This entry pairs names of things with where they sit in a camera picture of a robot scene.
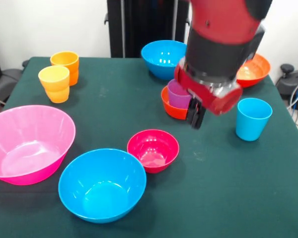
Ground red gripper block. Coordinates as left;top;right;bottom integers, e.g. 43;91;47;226
174;58;243;130

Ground small orange-red bowl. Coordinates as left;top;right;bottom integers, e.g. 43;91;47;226
160;85;190;120

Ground purple cup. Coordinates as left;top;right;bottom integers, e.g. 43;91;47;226
167;79;192;109

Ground small magenta bowl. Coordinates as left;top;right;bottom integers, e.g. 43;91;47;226
127;129;180;174

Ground medium blue bowl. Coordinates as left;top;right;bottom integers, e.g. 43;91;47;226
141;40;188;80

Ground large orange-red bowl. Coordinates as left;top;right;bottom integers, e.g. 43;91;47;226
236;53;271;88

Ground blue cup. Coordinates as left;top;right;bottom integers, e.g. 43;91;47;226
235;98;273;142

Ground dark green table cloth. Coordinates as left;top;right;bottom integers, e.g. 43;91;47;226
0;57;298;238

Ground large blue bowl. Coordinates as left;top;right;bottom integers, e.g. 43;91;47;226
58;148;148;224

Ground orange cup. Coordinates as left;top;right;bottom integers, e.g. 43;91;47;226
50;51;80;87

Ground yellow cup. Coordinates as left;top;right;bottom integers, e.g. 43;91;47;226
38;65;71;104

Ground large pink bowl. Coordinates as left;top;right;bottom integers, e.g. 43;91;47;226
0;105;76;186

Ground tangle of floor cables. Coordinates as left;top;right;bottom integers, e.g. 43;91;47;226
287;76;298;134

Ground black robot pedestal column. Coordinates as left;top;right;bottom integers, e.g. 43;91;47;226
104;0;194;59

